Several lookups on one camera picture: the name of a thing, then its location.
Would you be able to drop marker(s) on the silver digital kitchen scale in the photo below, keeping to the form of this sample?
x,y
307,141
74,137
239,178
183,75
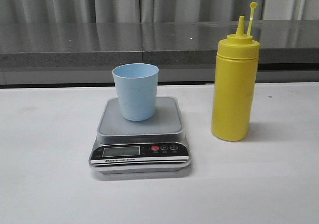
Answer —
x,y
153,145

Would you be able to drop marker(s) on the light blue plastic cup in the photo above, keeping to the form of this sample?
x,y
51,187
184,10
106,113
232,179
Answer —
x,y
136,87

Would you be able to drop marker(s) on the grey stone counter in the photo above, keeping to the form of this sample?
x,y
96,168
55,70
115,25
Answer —
x,y
70,54

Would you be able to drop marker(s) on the yellow squeeze bottle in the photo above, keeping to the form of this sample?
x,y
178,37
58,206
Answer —
x,y
235,75

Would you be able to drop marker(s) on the grey pleated curtain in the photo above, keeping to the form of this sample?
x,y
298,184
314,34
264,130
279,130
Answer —
x,y
144,11

